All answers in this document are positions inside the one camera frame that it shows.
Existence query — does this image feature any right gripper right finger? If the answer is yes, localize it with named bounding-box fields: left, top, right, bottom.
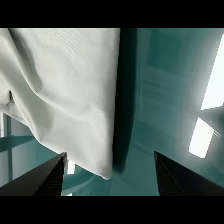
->
left=153, top=150, right=224, bottom=197

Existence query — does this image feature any white garment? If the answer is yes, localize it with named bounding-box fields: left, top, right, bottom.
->
left=0, top=27, right=121, bottom=181

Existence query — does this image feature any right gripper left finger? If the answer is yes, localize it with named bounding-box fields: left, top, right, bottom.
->
left=0, top=151, right=68, bottom=197

